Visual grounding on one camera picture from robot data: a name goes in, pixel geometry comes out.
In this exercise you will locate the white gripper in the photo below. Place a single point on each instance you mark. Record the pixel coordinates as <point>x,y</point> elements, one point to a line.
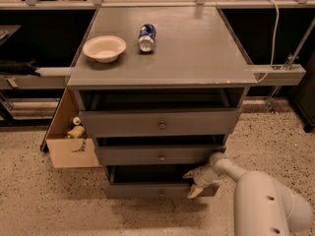
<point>201,178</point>

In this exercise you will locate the grey bottom drawer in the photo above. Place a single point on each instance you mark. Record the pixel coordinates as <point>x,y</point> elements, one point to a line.
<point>148,181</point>

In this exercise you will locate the grey drawer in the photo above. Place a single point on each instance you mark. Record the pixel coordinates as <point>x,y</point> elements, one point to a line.
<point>154,155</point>
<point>148,181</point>
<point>159,123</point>

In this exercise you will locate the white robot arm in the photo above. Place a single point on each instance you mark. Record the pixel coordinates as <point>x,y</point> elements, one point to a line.
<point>262,205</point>

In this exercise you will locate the grey top drawer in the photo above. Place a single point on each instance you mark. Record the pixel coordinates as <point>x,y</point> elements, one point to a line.
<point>159,123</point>

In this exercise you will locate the grey middle drawer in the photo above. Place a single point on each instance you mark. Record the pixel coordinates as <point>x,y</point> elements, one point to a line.
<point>154,155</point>

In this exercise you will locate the grey drawer cabinet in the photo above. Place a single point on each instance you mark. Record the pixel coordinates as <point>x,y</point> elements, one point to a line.
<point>195,65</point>

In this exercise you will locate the open cardboard box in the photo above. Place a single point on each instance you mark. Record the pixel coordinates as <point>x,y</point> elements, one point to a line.
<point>66,152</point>

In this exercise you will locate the yellow sponge in box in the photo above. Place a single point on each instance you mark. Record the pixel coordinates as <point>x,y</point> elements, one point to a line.
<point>76,132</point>

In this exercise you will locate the white bottle in box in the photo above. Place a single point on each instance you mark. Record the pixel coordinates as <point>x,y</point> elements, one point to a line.
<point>76,121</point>

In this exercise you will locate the dark cabinet at right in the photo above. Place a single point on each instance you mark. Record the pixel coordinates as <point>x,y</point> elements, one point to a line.
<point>304,96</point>

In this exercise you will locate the blue soda can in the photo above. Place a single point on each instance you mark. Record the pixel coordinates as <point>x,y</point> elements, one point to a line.
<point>147,38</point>

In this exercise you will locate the white paper bowl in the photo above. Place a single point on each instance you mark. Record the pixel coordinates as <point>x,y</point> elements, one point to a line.
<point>104,49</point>

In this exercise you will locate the black cloth item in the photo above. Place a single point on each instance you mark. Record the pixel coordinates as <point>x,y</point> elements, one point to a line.
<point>18,68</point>

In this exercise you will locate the grey metal rail frame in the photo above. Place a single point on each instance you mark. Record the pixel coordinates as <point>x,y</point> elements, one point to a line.
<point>45,16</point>

